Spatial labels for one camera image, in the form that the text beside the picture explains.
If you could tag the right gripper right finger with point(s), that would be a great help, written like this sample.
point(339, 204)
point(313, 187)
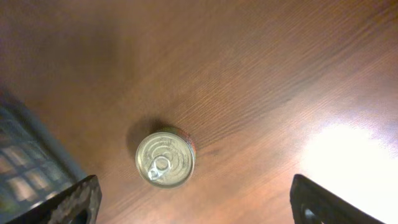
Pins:
point(311, 203)

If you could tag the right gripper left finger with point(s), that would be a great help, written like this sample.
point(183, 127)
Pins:
point(79, 203)

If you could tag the grey plastic shopping basket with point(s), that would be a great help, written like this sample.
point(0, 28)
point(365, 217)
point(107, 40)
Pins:
point(34, 165)

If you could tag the silver pull-tab tin can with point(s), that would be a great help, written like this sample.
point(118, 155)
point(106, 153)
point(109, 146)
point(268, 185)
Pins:
point(166, 158)

